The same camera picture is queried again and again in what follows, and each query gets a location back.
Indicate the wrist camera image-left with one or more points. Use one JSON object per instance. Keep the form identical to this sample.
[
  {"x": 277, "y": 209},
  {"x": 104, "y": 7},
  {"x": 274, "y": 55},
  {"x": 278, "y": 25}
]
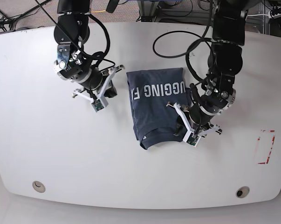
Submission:
[{"x": 99, "y": 104}]

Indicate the black tripod stand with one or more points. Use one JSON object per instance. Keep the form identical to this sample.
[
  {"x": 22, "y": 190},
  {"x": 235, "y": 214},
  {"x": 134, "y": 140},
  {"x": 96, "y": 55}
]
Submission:
[{"x": 10, "y": 23}]

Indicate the red tape rectangle marking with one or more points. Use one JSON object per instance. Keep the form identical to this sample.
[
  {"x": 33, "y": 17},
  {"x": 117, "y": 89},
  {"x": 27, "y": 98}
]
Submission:
[{"x": 264, "y": 146}]

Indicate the left table cable grommet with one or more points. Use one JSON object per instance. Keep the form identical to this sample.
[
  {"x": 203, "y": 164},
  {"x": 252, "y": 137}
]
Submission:
[{"x": 38, "y": 186}]

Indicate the right table cable grommet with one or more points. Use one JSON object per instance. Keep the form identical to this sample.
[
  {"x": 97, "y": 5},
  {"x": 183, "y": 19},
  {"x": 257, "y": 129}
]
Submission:
[{"x": 242, "y": 192}]

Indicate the table cable grommet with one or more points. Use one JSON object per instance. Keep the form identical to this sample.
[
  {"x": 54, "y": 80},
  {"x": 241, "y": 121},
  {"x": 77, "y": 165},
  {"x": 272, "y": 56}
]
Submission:
[
  {"x": 242, "y": 192},
  {"x": 38, "y": 186}
]

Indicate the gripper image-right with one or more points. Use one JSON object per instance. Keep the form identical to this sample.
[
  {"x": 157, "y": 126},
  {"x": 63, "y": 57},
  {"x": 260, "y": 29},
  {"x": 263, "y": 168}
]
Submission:
[{"x": 200, "y": 114}]

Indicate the white power strip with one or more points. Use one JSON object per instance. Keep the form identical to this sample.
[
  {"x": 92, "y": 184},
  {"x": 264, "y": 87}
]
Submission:
[{"x": 275, "y": 12}]

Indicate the dark blue T-shirt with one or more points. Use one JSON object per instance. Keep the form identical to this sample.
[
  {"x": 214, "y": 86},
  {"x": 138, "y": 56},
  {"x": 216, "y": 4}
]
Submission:
[{"x": 150, "y": 91}]

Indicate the aluminium frame base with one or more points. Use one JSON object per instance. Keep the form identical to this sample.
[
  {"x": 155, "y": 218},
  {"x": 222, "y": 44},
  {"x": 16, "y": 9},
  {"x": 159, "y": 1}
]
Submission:
[{"x": 147, "y": 9}]

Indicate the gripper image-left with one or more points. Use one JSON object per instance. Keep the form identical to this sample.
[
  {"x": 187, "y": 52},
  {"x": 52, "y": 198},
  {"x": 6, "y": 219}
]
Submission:
[{"x": 93, "y": 79}]

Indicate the black cylinder on floor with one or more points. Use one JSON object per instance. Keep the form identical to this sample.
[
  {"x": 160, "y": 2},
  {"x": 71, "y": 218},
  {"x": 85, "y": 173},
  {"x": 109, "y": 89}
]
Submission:
[{"x": 111, "y": 6}]

